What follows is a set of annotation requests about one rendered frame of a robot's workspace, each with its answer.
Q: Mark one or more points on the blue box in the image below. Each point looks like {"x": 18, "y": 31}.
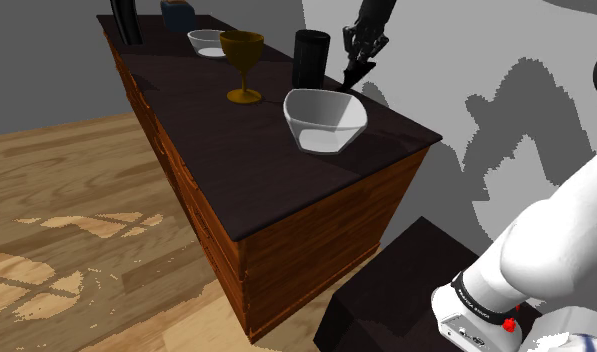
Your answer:
{"x": 178, "y": 17}

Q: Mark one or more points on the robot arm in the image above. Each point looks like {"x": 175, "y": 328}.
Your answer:
{"x": 561, "y": 234}

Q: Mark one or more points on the small white bowl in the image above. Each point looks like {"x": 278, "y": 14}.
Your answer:
{"x": 205, "y": 44}

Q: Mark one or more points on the black cylinder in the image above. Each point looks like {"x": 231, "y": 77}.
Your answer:
{"x": 310, "y": 58}

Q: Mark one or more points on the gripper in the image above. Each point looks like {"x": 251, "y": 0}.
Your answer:
{"x": 366, "y": 41}

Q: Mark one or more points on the tall black vase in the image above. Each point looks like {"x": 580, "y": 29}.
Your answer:
{"x": 127, "y": 22}

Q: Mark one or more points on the large white bowl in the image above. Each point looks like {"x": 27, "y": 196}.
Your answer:
{"x": 322, "y": 122}

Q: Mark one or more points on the wooden chest of drawers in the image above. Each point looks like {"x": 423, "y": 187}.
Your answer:
{"x": 230, "y": 161}

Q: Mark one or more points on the golden goblet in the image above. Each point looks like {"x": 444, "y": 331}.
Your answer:
{"x": 242, "y": 51}

